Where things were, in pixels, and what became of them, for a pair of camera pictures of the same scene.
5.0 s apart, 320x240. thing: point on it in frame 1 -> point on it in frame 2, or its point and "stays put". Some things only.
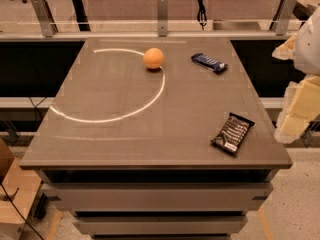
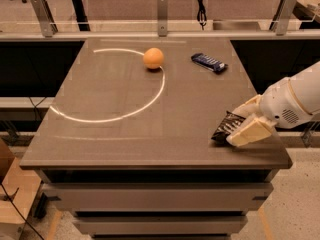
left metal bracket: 45,16 stays put
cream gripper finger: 302,104 -> 253,130
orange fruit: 153,58 stays put
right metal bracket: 288,9 stays put
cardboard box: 22,185 stays put
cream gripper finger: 286,50 -> 250,108
